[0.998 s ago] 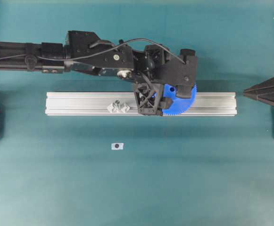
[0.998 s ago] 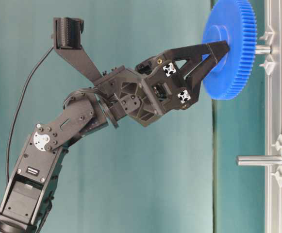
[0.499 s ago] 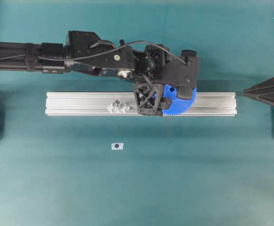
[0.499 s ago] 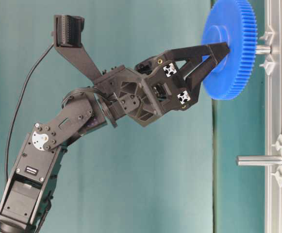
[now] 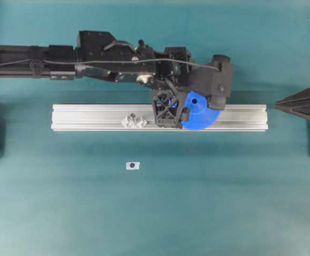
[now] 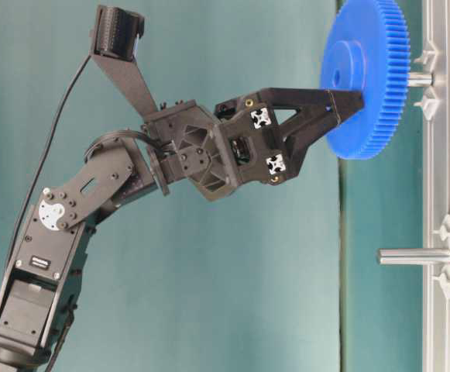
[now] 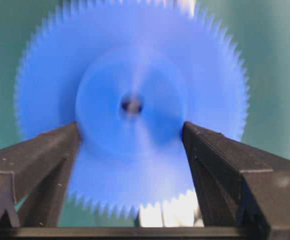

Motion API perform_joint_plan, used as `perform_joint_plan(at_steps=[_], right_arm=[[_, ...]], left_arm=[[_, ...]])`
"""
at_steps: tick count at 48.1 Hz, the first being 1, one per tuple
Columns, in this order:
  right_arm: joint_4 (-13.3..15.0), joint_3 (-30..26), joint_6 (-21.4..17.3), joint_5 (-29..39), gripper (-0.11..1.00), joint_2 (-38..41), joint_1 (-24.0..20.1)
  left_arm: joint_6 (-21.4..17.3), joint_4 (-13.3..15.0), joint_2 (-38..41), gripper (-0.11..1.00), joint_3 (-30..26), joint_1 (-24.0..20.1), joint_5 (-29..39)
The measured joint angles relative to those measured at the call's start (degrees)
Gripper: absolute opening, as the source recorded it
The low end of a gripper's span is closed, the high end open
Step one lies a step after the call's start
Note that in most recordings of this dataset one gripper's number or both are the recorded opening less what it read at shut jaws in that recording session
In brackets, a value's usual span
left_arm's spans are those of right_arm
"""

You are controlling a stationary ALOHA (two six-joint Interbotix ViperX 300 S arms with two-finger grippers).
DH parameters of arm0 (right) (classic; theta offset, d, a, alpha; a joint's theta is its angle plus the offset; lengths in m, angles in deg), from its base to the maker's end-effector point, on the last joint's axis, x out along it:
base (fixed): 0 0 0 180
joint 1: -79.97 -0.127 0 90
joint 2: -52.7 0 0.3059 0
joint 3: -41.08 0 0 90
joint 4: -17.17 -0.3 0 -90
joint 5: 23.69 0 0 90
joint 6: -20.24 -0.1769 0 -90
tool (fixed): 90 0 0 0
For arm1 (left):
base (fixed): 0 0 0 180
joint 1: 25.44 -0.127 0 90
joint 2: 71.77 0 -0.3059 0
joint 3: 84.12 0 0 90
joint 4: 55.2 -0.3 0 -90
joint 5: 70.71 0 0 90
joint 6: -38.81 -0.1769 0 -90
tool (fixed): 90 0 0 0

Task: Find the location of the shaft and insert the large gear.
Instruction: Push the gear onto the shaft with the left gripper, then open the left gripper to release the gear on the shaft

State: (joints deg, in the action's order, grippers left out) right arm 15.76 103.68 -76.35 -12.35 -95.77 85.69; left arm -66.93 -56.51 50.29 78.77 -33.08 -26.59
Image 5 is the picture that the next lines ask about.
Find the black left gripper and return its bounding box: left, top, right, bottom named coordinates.
left=151, top=47, right=227, bottom=128

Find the large blue plastic gear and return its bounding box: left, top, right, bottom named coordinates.
left=182, top=92, right=221, bottom=131

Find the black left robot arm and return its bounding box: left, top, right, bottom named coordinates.
left=0, top=31, right=234, bottom=130

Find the small white marker sticker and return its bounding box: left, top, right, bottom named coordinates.
left=126, top=162, right=140, bottom=170

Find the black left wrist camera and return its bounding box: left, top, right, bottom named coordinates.
left=186, top=55, right=234, bottom=98

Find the clear shaft mount left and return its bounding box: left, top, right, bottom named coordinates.
left=121, top=113, right=147, bottom=129

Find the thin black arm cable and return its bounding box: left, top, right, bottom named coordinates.
left=0, top=59, right=222, bottom=73

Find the long aluminium extrusion rail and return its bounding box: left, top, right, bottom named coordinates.
left=51, top=104, right=268, bottom=132

